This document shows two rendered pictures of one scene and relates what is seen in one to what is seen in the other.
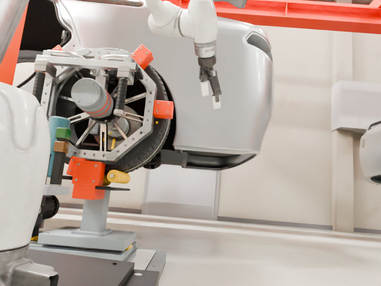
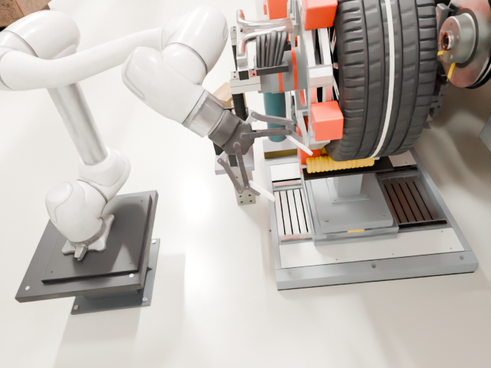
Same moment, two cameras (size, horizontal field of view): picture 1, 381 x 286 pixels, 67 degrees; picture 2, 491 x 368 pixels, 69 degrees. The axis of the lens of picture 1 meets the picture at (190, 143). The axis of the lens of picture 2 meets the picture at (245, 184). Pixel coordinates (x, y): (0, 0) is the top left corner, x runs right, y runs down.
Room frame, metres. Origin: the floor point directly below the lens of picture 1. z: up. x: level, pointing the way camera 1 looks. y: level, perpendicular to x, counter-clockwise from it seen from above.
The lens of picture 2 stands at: (1.18, -0.68, 1.45)
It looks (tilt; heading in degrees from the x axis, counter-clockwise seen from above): 44 degrees down; 95
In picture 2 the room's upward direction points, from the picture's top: 11 degrees counter-clockwise
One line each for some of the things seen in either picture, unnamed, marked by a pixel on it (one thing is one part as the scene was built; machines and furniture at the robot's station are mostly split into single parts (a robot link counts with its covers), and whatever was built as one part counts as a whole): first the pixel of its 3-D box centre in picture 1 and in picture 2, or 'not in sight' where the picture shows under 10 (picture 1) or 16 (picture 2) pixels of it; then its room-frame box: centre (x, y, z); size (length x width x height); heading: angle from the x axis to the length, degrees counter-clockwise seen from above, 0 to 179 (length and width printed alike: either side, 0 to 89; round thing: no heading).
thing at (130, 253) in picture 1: (80, 251); (343, 195); (1.53, 0.50, 0.13); 0.50 x 0.36 x 0.10; 89
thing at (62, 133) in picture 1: (63, 133); not in sight; (1.05, 0.47, 0.64); 0.04 x 0.04 x 0.04; 89
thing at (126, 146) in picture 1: (98, 104); (306, 67); (1.36, 0.46, 0.85); 0.54 x 0.07 x 0.54; 89
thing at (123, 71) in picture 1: (126, 75); (245, 80); (1.15, 0.29, 0.93); 0.09 x 0.05 x 0.05; 179
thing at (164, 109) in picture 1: (163, 109); (325, 120); (1.36, 0.14, 0.85); 0.09 x 0.08 x 0.07; 89
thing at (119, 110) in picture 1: (121, 95); (240, 110); (1.12, 0.29, 0.83); 0.04 x 0.04 x 0.16
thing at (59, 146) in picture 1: (61, 147); not in sight; (1.05, 0.47, 0.59); 0.04 x 0.04 x 0.04; 89
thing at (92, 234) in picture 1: (95, 213); (347, 174); (1.53, 0.46, 0.32); 0.40 x 0.30 x 0.28; 89
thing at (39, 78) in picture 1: (38, 89); (238, 60); (1.13, 0.63, 0.83); 0.04 x 0.04 x 0.16
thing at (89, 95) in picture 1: (93, 99); (286, 70); (1.29, 0.46, 0.85); 0.21 x 0.14 x 0.14; 179
